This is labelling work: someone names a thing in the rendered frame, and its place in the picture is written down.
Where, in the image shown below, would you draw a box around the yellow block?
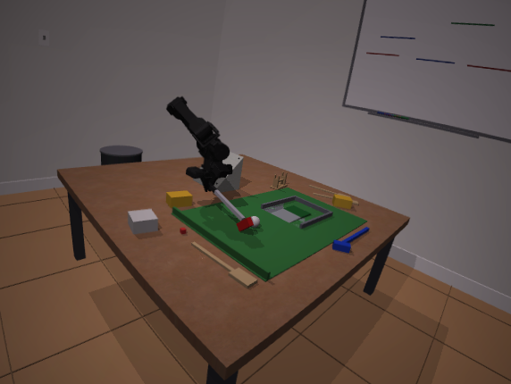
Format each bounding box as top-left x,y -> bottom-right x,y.
332,194 -> 353,210
166,190 -> 193,208

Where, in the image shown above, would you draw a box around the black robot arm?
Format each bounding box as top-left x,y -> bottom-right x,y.
166,97 -> 232,178

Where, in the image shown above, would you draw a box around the green putting mat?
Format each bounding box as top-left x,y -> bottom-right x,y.
182,188 -> 367,280

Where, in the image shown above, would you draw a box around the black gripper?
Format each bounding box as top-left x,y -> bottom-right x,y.
186,153 -> 219,192

